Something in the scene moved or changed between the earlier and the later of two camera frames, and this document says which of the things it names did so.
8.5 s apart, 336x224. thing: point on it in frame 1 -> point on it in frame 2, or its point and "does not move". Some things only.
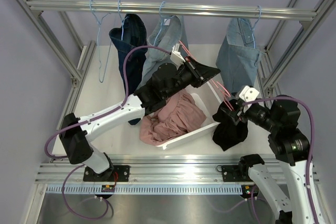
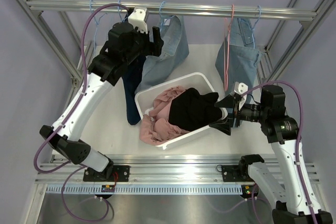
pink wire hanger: (223, 90) -> (225, 46)
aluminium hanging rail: (172, 9) does not move
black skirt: (225, 132) -> (191, 110)
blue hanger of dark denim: (122, 20) does not move
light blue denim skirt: (170, 30) does not move
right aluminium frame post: (266, 69) does not move
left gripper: (200, 73) -> (157, 44)
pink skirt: (181, 115) does not move
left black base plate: (122, 171) does not move
